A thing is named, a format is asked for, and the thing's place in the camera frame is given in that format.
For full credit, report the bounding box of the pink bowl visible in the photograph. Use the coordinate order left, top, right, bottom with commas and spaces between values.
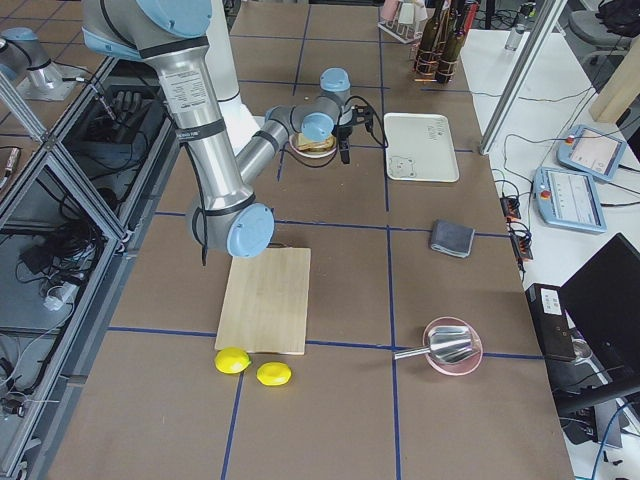
422, 316, 484, 376

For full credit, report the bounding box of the white wire cup rack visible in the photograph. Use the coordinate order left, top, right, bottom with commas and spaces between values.
378, 0, 428, 44

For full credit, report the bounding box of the yellow lemon whole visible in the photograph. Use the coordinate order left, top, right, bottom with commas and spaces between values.
214, 347, 251, 375

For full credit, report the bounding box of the dark green wine bottle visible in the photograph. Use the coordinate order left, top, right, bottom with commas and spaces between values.
414, 0, 450, 81

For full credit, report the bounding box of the black box device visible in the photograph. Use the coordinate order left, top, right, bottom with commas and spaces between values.
525, 283, 575, 362

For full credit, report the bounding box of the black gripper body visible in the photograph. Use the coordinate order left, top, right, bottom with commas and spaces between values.
335, 105, 374, 145

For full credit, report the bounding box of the metal scoop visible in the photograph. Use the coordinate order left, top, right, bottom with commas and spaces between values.
393, 325, 478, 365

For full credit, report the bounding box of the pink cup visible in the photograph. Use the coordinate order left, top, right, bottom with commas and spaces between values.
380, 0, 400, 22

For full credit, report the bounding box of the white round plate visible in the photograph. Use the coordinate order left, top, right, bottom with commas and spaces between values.
289, 134, 337, 159

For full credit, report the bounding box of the aluminium frame post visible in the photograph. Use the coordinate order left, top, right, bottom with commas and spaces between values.
479, 0, 567, 155

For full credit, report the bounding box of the blue teach pendant far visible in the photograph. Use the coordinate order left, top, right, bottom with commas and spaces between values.
556, 125, 627, 182

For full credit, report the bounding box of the white cup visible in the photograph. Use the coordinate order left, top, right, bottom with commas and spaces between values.
398, 0, 427, 25

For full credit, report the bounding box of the grey folded cloth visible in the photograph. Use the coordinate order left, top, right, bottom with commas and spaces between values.
429, 219, 476, 258

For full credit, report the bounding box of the blue teach pendant near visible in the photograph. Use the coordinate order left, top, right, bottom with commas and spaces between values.
533, 167, 607, 234

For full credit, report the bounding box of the bread slice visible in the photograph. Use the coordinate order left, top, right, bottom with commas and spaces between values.
293, 133, 335, 154

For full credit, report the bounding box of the black laptop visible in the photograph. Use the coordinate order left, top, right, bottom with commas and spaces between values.
556, 233, 639, 415

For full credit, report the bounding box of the yellow lemon half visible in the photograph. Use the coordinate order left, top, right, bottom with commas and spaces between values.
256, 362, 292, 386

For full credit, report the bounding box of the copper wire bottle rack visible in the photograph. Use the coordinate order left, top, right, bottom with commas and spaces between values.
414, 29, 465, 84

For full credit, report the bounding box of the cream bear serving tray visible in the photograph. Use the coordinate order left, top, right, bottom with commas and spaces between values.
384, 113, 459, 183

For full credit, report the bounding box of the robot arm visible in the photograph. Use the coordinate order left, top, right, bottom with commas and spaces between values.
82, 0, 355, 258
1, 27, 80, 101

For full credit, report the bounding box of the blue teach pendant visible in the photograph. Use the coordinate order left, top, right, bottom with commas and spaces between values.
556, 125, 627, 182
533, 167, 607, 234

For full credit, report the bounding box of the wooden cutting board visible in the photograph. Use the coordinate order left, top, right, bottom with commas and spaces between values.
215, 247, 311, 355

